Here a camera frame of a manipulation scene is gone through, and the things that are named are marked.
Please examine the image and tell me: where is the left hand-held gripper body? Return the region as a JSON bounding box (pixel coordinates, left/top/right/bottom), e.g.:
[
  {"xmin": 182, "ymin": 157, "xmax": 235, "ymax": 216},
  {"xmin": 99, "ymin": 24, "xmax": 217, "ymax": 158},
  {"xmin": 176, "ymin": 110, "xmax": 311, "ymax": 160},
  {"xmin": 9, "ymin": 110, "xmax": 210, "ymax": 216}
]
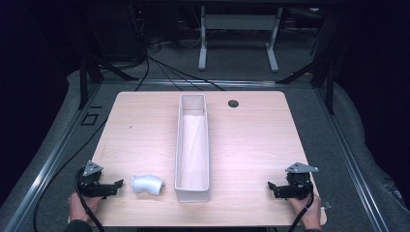
[{"xmin": 76, "ymin": 159, "xmax": 104, "ymax": 198}]

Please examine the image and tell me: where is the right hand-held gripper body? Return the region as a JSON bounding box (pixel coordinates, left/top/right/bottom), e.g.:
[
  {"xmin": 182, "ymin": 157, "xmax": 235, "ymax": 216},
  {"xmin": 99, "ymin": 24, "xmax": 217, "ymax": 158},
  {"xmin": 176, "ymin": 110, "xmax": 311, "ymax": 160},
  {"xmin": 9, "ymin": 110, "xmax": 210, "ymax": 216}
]
[{"xmin": 284, "ymin": 161, "xmax": 320, "ymax": 200}]

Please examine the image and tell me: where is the white sock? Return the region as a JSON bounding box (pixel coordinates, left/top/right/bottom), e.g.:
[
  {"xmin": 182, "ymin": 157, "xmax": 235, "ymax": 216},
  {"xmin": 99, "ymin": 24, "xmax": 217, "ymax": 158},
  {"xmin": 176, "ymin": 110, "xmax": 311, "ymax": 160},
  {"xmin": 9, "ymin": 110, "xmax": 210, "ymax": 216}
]
[{"xmin": 130, "ymin": 173, "xmax": 166, "ymax": 195}]

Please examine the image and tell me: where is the long white storage box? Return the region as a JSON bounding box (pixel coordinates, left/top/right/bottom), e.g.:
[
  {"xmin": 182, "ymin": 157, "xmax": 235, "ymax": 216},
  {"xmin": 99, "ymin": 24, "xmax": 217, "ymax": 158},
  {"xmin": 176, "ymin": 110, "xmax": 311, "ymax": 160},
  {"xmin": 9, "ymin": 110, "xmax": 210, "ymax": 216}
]
[{"xmin": 173, "ymin": 93, "xmax": 213, "ymax": 204}]

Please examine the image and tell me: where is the person's left hand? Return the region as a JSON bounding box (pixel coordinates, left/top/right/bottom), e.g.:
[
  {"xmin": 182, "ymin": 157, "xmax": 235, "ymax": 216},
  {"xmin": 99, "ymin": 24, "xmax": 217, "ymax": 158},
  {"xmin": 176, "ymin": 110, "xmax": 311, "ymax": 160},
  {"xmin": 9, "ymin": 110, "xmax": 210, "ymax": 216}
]
[{"xmin": 68, "ymin": 190, "xmax": 104, "ymax": 224}]

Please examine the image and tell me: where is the person's right hand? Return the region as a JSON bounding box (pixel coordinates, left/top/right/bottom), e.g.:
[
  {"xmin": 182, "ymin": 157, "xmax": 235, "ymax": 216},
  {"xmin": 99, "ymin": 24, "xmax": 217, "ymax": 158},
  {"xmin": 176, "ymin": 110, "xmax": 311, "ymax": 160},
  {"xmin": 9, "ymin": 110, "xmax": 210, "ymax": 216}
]
[{"xmin": 286, "ymin": 192, "xmax": 323, "ymax": 231}]

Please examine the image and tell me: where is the black metal stand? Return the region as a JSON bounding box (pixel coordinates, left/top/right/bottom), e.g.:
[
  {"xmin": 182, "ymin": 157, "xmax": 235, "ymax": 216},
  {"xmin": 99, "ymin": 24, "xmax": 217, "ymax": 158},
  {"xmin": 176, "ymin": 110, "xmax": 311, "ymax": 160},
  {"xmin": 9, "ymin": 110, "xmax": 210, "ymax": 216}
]
[
  {"xmin": 77, "ymin": 6, "xmax": 140, "ymax": 111},
  {"xmin": 276, "ymin": 6, "xmax": 337, "ymax": 115}
]

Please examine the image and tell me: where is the dark equipment rack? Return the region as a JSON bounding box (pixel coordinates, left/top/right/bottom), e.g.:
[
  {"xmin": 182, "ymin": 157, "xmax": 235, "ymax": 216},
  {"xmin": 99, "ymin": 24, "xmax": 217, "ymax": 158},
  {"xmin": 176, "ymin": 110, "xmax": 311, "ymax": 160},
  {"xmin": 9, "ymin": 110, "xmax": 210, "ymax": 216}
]
[{"xmin": 91, "ymin": 4, "xmax": 148, "ymax": 64}]

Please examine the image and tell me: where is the aluminium floor rail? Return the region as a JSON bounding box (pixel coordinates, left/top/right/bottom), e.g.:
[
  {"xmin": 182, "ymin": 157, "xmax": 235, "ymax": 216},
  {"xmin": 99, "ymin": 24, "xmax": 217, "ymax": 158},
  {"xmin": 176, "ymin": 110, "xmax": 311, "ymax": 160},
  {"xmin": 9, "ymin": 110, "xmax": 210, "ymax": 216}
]
[
  {"xmin": 313, "ymin": 87, "xmax": 390, "ymax": 232},
  {"xmin": 2, "ymin": 84, "xmax": 102, "ymax": 232},
  {"xmin": 102, "ymin": 78, "xmax": 278, "ymax": 89}
]

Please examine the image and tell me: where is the bundle of black cables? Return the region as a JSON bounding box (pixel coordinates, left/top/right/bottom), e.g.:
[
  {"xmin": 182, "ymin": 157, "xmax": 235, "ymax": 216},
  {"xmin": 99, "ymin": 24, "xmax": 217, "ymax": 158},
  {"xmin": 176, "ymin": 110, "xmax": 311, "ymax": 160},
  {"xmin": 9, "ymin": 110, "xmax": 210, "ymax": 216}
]
[{"xmin": 133, "ymin": 35, "xmax": 227, "ymax": 93}]

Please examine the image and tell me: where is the white desk frame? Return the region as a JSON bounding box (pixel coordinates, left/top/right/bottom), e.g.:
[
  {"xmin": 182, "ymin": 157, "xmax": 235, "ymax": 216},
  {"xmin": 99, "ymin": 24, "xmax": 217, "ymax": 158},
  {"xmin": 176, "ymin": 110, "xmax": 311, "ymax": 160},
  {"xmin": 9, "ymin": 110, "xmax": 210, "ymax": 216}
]
[{"xmin": 197, "ymin": 4, "xmax": 284, "ymax": 73}]

